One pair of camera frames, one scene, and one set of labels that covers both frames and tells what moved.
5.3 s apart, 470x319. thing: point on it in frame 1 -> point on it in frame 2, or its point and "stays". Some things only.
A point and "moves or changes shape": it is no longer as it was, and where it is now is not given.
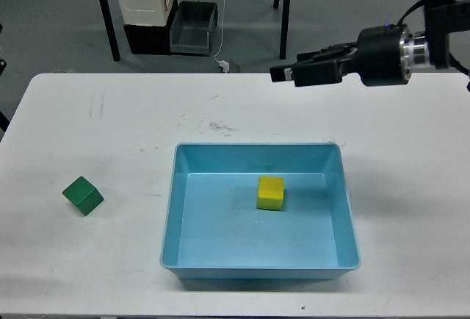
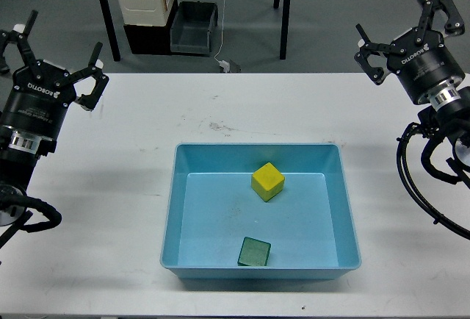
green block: x=84 y=194 -> x=254 y=253
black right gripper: x=376 y=56 -> x=422 y=66
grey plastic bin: x=190 y=31 stays
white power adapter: x=225 y=65 stays
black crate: x=151 y=40 stays
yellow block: x=270 y=192 moves or changes shape
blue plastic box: x=260 y=212 stays
